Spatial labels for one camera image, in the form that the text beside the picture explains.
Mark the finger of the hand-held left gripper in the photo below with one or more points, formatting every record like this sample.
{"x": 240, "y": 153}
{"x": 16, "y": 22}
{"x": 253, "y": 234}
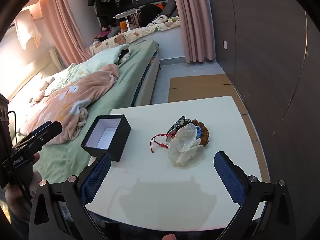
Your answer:
{"x": 51, "y": 130}
{"x": 35, "y": 129}

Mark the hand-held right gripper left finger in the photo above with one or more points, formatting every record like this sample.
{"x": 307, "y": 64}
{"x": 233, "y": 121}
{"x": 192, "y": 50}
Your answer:
{"x": 96, "y": 177}

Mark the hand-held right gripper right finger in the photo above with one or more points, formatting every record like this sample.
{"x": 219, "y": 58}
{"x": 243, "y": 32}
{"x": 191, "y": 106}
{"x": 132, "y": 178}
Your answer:
{"x": 228, "y": 180}

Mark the black jewelry box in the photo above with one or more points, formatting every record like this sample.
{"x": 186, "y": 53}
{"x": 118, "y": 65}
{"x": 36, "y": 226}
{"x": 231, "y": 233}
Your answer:
{"x": 123, "y": 142}

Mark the blue flower ornament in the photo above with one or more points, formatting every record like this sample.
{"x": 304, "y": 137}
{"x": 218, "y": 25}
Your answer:
{"x": 198, "y": 131}

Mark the person's left hand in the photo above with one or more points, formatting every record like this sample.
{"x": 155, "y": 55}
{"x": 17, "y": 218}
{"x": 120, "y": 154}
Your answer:
{"x": 15, "y": 200}

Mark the person's right hand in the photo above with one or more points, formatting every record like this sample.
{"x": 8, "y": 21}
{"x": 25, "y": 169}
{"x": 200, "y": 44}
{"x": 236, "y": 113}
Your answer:
{"x": 170, "y": 237}

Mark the pink floral blanket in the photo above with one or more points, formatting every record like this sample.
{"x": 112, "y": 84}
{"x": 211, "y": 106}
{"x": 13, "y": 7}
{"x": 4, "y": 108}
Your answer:
{"x": 82, "y": 87}

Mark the white headboard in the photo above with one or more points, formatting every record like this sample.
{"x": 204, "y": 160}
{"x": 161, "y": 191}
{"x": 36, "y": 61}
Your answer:
{"x": 57, "y": 57}

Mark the light green quilt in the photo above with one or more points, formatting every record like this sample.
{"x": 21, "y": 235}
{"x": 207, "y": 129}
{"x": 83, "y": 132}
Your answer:
{"x": 105, "y": 57}

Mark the bed with green sheet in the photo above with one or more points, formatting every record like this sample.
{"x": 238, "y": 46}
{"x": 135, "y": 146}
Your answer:
{"x": 130, "y": 80}

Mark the brown cardboard sheet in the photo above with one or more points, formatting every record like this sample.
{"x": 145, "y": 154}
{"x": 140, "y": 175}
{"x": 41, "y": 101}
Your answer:
{"x": 200, "y": 90}

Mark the hanging white cloth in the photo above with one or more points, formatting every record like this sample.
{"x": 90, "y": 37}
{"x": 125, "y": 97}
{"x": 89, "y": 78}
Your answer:
{"x": 27, "y": 30}

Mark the pile of plush toys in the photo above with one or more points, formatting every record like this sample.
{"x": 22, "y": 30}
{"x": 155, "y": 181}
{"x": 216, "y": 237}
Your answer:
{"x": 107, "y": 32}

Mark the pink curtain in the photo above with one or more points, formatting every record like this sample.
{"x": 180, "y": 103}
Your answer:
{"x": 195, "y": 17}
{"x": 65, "y": 17}

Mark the cream patterned blanket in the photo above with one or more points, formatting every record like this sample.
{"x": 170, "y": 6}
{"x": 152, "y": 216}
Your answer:
{"x": 130, "y": 35}

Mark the orange box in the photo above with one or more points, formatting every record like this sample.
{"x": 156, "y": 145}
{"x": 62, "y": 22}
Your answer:
{"x": 123, "y": 24}

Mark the dark wardrobe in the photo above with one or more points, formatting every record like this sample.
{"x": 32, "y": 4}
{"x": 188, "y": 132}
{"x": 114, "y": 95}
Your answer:
{"x": 262, "y": 55}

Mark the white folding lap desk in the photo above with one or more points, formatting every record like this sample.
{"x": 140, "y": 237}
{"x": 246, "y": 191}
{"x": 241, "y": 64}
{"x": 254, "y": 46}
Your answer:
{"x": 126, "y": 13}

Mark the hanging dark clothes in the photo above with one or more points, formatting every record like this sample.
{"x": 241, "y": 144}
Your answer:
{"x": 107, "y": 0}

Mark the black cushion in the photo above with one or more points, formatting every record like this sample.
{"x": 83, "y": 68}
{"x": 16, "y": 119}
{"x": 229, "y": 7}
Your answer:
{"x": 150, "y": 13}

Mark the white spotted plush toy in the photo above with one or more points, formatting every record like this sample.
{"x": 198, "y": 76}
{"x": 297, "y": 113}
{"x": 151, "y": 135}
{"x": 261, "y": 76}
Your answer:
{"x": 158, "y": 20}

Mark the grey pillow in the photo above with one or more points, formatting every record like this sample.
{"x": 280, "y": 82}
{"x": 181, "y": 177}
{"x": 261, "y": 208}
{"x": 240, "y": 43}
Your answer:
{"x": 171, "y": 6}

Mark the white wall switch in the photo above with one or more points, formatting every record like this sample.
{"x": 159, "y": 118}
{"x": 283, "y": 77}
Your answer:
{"x": 225, "y": 44}

